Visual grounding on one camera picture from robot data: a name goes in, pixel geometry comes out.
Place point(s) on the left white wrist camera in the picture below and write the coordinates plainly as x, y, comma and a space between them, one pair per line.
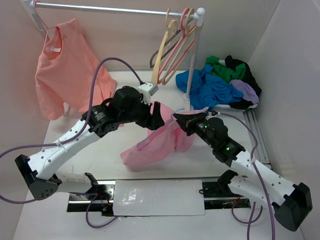
148, 89

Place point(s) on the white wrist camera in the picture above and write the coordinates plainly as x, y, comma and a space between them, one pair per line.
214, 113
148, 89

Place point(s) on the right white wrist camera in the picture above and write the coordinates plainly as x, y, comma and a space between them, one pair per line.
214, 113

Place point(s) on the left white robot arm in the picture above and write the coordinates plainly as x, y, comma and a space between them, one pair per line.
39, 170

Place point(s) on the pink t shirt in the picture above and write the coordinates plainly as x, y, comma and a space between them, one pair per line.
158, 144

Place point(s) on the tan plastic hanger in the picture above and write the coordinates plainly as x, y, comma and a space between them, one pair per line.
181, 52

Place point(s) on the blue t shirt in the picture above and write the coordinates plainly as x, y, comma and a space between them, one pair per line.
208, 90

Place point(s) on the pink hanger under orange shirt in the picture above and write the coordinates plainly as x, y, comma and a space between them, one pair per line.
47, 30

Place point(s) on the lavender garment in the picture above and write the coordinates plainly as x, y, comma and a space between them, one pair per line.
249, 93

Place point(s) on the blue wire hanger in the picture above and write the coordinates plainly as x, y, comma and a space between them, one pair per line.
176, 112

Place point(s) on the salmon orange t shirt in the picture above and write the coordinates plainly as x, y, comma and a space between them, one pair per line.
66, 73

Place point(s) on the pink plastic hanger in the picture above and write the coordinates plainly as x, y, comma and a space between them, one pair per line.
178, 47

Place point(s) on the beige plastic hanger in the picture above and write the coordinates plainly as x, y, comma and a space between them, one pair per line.
171, 28

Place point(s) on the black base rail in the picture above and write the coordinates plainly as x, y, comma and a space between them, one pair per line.
214, 198

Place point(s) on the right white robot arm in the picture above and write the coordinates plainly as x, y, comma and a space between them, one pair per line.
289, 203

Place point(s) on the green t shirt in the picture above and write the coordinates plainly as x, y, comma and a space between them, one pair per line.
223, 72

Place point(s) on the black garment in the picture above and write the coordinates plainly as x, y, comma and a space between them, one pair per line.
248, 78

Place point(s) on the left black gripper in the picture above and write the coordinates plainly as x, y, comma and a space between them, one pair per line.
155, 121

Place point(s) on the white clothes rack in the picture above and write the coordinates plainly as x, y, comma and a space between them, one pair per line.
194, 24

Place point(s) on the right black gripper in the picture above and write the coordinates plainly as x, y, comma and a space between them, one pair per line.
188, 121

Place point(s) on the brown grey hanger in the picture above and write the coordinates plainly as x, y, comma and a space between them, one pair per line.
169, 47

